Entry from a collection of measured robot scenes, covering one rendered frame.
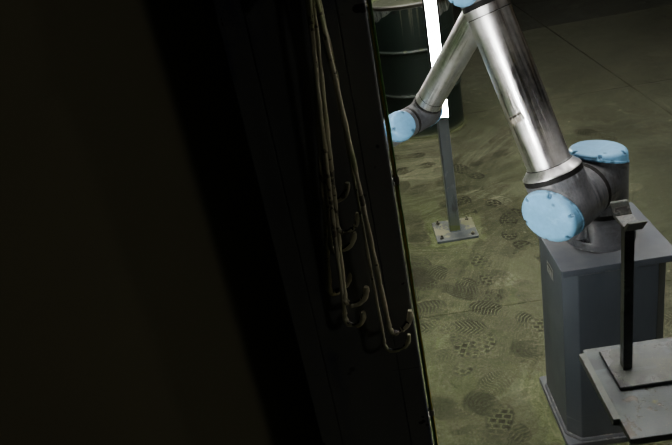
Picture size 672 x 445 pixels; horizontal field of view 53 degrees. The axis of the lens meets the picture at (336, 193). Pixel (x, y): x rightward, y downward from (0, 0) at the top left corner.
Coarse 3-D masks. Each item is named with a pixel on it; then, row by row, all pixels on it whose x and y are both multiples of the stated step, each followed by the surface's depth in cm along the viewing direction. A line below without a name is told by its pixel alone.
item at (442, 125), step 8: (440, 120) 305; (440, 128) 306; (448, 128) 306; (440, 136) 308; (448, 136) 308; (440, 144) 310; (448, 144) 310; (440, 152) 314; (448, 152) 311; (448, 160) 313; (448, 168) 315; (448, 176) 316; (448, 184) 318; (448, 192) 320; (448, 200) 322; (456, 200) 322; (448, 208) 324; (456, 208) 324; (448, 216) 327; (456, 216) 326; (456, 224) 328
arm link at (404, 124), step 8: (400, 112) 202; (408, 112) 206; (384, 120) 204; (392, 120) 201; (400, 120) 202; (408, 120) 203; (416, 120) 206; (392, 128) 200; (400, 128) 201; (408, 128) 202; (416, 128) 207; (392, 136) 202; (400, 136) 201; (408, 136) 202
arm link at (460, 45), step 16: (464, 16) 182; (464, 32) 184; (448, 48) 190; (464, 48) 187; (448, 64) 192; (464, 64) 192; (432, 80) 199; (448, 80) 196; (416, 96) 208; (432, 96) 202; (416, 112) 207; (432, 112) 207
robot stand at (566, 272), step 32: (544, 256) 199; (576, 256) 182; (608, 256) 179; (640, 256) 177; (544, 288) 206; (576, 288) 181; (608, 288) 180; (640, 288) 181; (544, 320) 213; (576, 320) 186; (608, 320) 185; (640, 320) 185; (576, 352) 190; (544, 384) 227; (576, 384) 196; (576, 416) 201; (608, 416) 200
